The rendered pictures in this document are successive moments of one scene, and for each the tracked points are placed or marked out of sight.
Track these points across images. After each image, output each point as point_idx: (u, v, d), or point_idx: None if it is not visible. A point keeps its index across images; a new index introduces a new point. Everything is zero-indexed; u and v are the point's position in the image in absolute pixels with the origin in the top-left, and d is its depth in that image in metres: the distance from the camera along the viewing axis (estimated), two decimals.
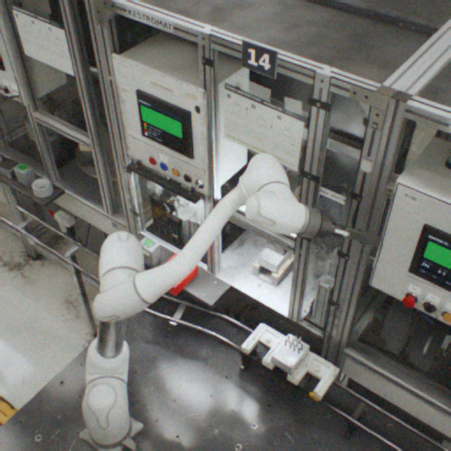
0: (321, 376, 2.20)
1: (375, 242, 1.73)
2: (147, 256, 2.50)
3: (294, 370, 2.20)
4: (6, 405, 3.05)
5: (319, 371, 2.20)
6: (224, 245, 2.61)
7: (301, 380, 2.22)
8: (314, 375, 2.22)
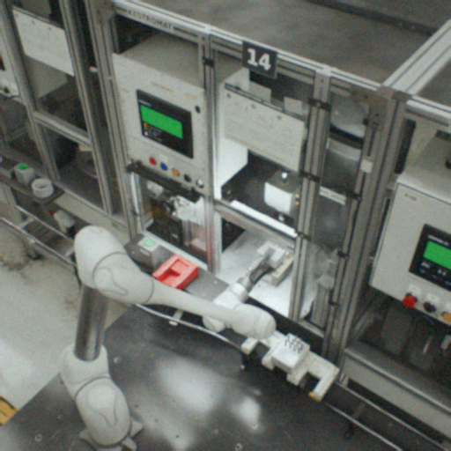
0: (321, 376, 2.20)
1: (270, 247, 2.41)
2: (147, 256, 2.50)
3: (294, 370, 2.20)
4: (6, 405, 3.05)
5: (319, 371, 2.20)
6: (224, 245, 2.61)
7: (301, 380, 2.22)
8: (314, 375, 2.22)
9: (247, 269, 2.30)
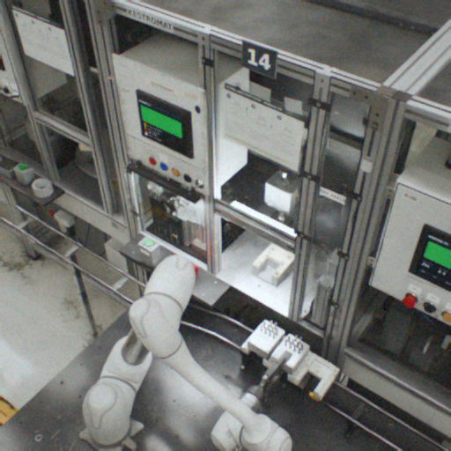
0: (321, 376, 2.20)
1: (286, 351, 2.20)
2: (147, 256, 2.50)
3: (294, 370, 2.20)
4: (6, 405, 3.05)
5: (319, 371, 2.20)
6: (224, 245, 2.61)
7: (301, 380, 2.22)
8: (314, 375, 2.22)
9: (262, 378, 2.08)
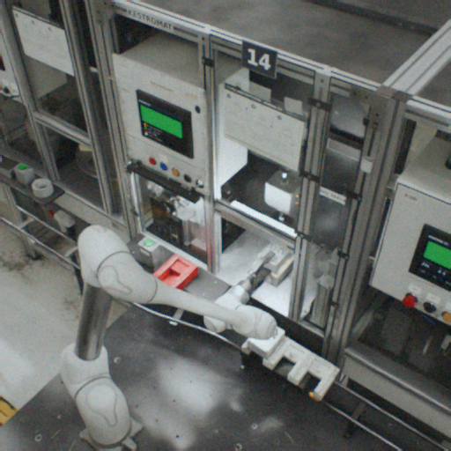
0: (321, 376, 2.20)
1: (270, 251, 2.42)
2: (147, 256, 2.50)
3: (294, 370, 2.20)
4: (6, 405, 3.05)
5: (319, 371, 2.20)
6: (224, 245, 2.61)
7: (301, 380, 2.22)
8: (314, 375, 2.22)
9: (248, 273, 2.32)
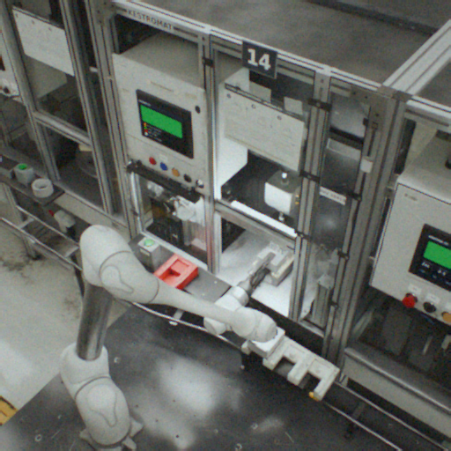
0: (321, 376, 2.20)
1: (270, 252, 2.43)
2: (147, 256, 2.50)
3: (294, 370, 2.20)
4: (6, 405, 3.05)
5: (319, 371, 2.20)
6: (224, 245, 2.61)
7: (301, 380, 2.22)
8: (314, 375, 2.22)
9: (248, 273, 2.32)
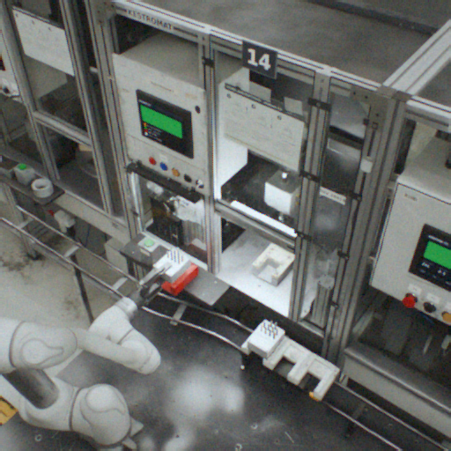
0: (321, 376, 2.20)
1: (167, 262, 2.35)
2: (147, 256, 2.50)
3: (294, 370, 2.20)
4: (6, 405, 3.05)
5: (319, 371, 2.20)
6: (224, 245, 2.61)
7: (301, 380, 2.22)
8: (314, 375, 2.22)
9: (138, 284, 2.24)
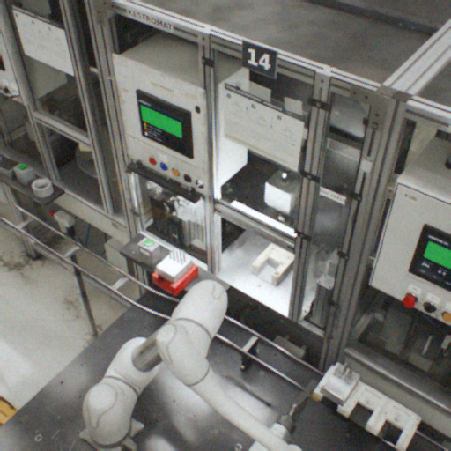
0: (402, 425, 2.06)
1: (313, 380, 2.17)
2: (147, 256, 2.50)
3: (373, 418, 2.06)
4: (6, 405, 3.05)
5: (400, 420, 2.06)
6: (224, 245, 2.61)
7: (380, 430, 2.08)
8: (394, 425, 2.08)
9: (292, 406, 2.04)
